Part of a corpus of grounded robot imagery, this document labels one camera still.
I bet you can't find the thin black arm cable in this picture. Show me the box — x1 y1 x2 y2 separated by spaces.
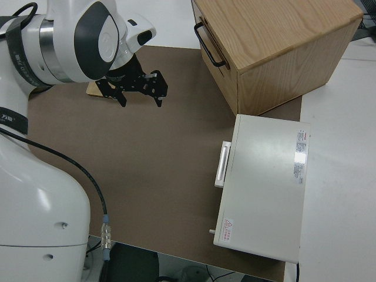
0 2 39 38

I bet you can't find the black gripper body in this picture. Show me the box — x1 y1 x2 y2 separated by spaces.
95 63 169 100

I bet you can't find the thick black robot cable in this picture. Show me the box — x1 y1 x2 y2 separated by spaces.
0 125 114 282

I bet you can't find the wooden drawer cabinet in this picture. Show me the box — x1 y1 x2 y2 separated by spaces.
192 0 364 117

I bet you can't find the brown table mat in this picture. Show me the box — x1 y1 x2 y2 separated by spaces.
26 45 303 282

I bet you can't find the small wooden block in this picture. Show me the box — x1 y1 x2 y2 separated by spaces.
86 82 104 98

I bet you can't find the black cabinet drawer handle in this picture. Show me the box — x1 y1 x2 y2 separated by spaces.
193 22 227 68

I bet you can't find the cream toaster oven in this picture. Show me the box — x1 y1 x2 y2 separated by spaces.
209 113 311 264

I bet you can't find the dark background equipment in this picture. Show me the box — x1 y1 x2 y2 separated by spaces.
351 0 376 45

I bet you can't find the cream oven door handle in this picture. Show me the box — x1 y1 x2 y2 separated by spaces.
214 141 233 189

